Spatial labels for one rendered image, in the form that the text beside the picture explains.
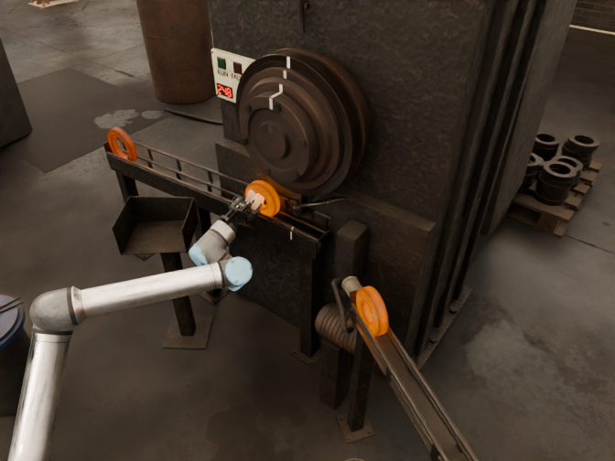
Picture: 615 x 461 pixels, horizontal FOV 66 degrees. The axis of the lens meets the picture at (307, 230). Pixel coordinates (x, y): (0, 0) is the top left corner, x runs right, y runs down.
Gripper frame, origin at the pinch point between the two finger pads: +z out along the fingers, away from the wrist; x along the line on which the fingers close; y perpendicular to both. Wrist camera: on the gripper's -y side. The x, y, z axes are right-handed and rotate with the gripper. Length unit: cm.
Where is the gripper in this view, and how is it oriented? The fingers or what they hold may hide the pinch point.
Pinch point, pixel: (262, 195)
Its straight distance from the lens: 186.0
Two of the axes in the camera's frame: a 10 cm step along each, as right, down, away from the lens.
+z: 5.8, -7.0, 4.2
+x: -8.0, -3.9, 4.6
